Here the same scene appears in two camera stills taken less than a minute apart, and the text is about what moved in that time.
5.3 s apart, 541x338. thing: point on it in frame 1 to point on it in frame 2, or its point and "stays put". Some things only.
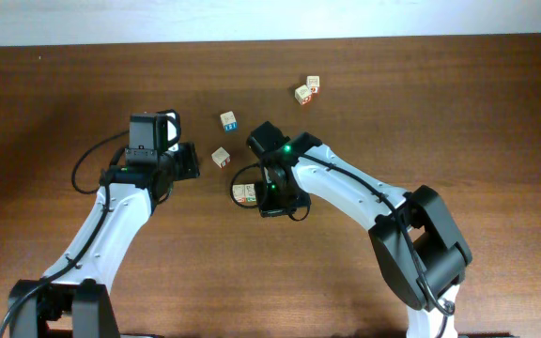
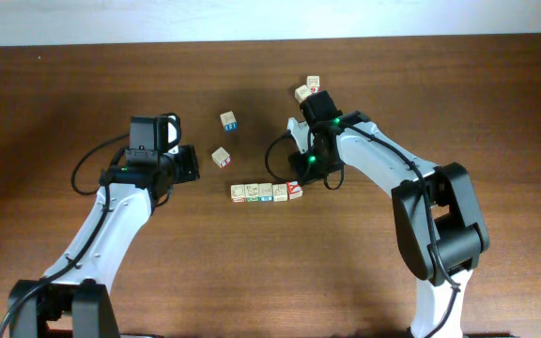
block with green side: [250, 192] stays put
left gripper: [190, 168] stays put
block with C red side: [239, 192] stays put
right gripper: [269, 208] to [301, 174]
